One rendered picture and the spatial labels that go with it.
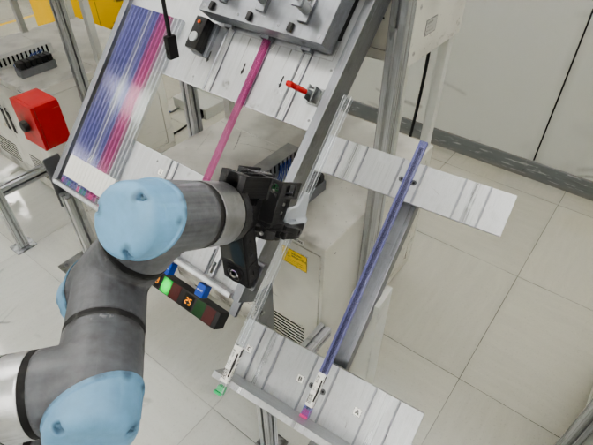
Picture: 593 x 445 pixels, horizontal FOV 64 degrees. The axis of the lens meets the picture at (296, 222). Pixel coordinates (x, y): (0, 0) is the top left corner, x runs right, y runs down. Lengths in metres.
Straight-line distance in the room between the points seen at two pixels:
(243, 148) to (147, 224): 1.22
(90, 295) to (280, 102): 0.67
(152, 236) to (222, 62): 0.78
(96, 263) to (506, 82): 2.37
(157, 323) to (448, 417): 1.09
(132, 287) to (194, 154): 1.16
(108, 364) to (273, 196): 0.28
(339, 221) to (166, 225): 0.93
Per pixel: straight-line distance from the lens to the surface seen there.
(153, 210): 0.43
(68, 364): 0.45
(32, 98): 1.80
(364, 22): 1.02
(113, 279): 0.50
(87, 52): 2.56
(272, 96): 1.06
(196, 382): 1.76
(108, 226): 0.46
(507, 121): 2.73
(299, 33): 1.01
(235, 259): 0.63
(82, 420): 0.42
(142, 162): 1.24
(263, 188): 0.59
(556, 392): 1.92
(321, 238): 1.28
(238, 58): 1.15
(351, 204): 1.39
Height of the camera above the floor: 1.50
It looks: 41 degrees down
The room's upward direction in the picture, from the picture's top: straight up
